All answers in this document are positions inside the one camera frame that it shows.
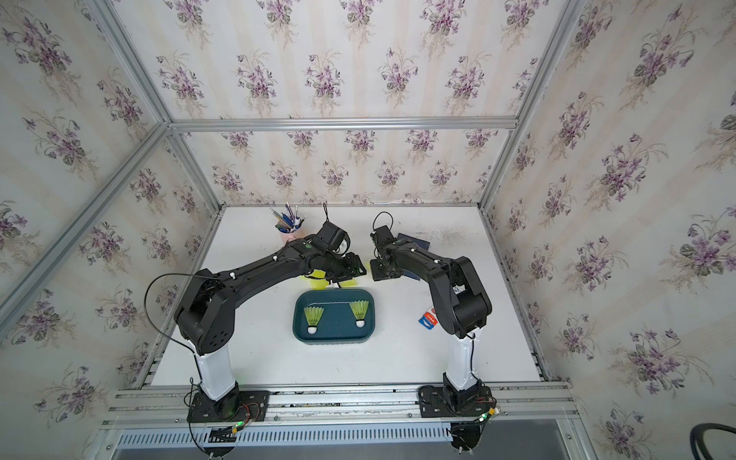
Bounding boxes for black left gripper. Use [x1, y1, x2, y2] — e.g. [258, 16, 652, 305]
[323, 251, 372, 285]

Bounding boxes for teal plastic storage box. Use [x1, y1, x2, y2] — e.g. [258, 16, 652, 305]
[292, 289, 376, 345]

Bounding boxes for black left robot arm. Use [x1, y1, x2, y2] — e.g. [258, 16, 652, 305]
[174, 235, 367, 403]

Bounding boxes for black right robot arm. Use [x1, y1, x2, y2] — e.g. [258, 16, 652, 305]
[370, 227, 493, 404]

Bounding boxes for yellow shuttlecock eight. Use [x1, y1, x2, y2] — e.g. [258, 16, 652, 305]
[349, 300, 370, 328]

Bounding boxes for blue book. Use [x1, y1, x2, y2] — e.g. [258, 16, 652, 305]
[398, 233, 430, 281]

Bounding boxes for yellow shuttlecock six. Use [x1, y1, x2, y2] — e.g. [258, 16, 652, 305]
[304, 306, 325, 335]

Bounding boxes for pink pen cup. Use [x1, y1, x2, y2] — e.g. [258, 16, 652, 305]
[280, 228, 305, 243]

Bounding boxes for red blue white packet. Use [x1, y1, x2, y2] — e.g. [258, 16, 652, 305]
[418, 309, 439, 330]

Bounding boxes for pens in cup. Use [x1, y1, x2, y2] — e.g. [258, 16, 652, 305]
[269, 203, 304, 235]

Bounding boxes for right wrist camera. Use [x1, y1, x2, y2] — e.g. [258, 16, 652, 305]
[370, 225, 397, 252]

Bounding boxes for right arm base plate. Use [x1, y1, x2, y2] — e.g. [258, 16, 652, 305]
[417, 381, 498, 419]

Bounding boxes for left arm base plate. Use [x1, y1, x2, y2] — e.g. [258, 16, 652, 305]
[187, 388, 271, 424]

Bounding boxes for aluminium front rail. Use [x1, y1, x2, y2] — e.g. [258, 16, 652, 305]
[100, 381, 581, 429]

